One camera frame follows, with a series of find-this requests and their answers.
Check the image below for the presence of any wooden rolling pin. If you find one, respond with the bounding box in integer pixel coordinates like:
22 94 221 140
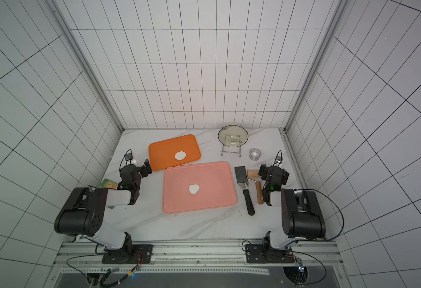
247 170 264 205

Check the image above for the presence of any pink plastic tray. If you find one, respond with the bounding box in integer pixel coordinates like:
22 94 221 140
162 162 238 214

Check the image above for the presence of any white dough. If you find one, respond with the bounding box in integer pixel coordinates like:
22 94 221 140
174 151 186 161
188 184 200 194

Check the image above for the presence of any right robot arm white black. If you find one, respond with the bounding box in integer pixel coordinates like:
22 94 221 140
258 164 326 263

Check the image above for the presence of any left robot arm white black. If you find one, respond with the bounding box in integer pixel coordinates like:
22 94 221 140
54 160 153 264

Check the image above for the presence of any white dough on orange tray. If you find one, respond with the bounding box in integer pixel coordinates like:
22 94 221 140
174 151 186 161

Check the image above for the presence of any orange plastic tray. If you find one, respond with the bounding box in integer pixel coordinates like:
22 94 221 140
148 134 202 172

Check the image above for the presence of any green yellow packet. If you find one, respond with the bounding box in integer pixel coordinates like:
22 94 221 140
99 179 119 190

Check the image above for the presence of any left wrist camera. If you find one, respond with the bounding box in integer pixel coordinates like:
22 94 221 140
124 152 135 162

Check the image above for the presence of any metal spatula black handle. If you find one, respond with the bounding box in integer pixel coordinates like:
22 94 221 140
235 166 255 216

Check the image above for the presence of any metal wire lid rack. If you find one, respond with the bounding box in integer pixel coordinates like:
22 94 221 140
221 134 242 158

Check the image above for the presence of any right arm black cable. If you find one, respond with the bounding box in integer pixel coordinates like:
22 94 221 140
303 188 345 241

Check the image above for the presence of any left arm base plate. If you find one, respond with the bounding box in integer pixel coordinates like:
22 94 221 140
101 244 154 265

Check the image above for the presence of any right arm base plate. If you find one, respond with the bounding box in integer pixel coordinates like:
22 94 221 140
242 244 296 264

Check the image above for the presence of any left base black cable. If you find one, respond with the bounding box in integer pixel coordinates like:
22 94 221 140
65 251 105 285

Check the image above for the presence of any aluminium mounting rail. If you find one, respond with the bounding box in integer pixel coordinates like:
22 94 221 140
52 239 344 276

